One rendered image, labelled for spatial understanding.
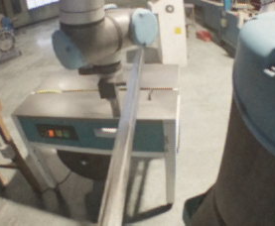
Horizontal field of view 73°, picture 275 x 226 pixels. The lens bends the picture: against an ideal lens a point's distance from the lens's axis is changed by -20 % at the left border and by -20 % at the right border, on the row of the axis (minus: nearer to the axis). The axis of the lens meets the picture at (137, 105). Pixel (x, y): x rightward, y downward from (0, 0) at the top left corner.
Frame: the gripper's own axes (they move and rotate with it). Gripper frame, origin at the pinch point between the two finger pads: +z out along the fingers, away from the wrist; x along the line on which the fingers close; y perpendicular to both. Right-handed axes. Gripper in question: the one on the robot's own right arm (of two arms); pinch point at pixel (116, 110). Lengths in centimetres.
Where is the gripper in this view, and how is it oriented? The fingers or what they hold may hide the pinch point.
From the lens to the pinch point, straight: 73.3
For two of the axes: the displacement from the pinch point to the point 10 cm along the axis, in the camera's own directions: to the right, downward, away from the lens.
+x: 0.8, -5.4, 8.4
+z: 1.2, 8.4, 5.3
